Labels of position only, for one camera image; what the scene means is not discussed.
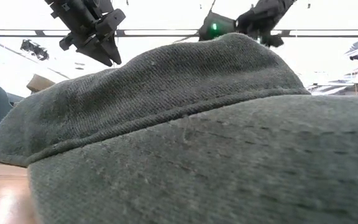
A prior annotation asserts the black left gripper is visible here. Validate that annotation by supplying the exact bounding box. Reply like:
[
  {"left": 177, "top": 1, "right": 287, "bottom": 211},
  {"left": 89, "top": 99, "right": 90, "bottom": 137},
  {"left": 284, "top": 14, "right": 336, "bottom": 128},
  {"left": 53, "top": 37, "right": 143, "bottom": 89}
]
[{"left": 44, "top": 0, "right": 127, "bottom": 68}]

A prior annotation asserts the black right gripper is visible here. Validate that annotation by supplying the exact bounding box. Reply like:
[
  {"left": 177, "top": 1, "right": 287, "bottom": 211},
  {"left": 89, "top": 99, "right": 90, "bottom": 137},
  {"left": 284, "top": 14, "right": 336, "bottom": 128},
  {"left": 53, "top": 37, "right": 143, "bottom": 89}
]
[{"left": 234, "top": 0, "right": 298, "bottom": 49}]

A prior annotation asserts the beige baseball cap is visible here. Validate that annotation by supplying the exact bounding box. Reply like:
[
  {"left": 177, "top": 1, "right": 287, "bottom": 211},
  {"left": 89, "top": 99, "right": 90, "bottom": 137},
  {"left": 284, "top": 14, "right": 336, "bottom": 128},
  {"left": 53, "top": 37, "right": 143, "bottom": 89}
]
[{"left": 25, "top": 73, "right": 57, "bottom": 93}]

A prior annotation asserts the grey-green baseball cap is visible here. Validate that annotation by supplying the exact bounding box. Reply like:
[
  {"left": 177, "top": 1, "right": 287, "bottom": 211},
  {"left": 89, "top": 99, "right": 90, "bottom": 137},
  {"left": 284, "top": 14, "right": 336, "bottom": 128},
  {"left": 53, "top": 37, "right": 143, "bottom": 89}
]
[{"left": 0, "top": 32, "right": 358, "bottom": 224}]

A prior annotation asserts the teal chair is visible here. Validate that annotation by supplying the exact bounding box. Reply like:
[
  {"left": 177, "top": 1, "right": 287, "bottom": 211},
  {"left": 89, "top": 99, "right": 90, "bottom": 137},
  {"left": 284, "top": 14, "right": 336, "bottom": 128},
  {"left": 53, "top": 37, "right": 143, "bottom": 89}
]
[{"left": 0, "top": 85, "right": 14, "bottom": 124}]

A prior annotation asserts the black overhead frame bar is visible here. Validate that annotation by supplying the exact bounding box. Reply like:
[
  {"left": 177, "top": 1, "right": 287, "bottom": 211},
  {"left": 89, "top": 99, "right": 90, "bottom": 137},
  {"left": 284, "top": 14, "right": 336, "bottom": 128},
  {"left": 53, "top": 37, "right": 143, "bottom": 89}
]
[{"left": 0, "top": 28, "right": 358, "bottom": 39}]

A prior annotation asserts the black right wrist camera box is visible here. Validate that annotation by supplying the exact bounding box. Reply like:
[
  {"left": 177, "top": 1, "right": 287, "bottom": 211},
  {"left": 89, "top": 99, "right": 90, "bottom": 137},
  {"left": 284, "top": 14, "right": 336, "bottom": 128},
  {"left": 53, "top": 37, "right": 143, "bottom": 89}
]
[{"left": 198, "top": 11, "right": 238, "bottom": 42}]

